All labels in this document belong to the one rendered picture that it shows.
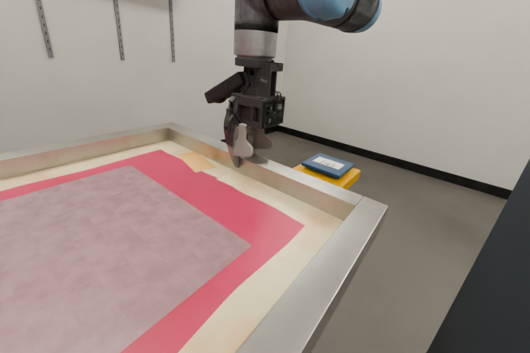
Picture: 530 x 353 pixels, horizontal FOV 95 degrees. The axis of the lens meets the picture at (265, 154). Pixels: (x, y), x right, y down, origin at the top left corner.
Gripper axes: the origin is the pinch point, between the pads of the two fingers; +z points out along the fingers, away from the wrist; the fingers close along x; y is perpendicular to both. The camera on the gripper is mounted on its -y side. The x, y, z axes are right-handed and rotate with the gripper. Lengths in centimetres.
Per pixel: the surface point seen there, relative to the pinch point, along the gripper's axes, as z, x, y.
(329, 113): 57, 308, -111
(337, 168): 3.2, 17.6, 14.9
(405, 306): 102, 89, 43
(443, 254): 103, 153, 57
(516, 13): -71, 311, 52
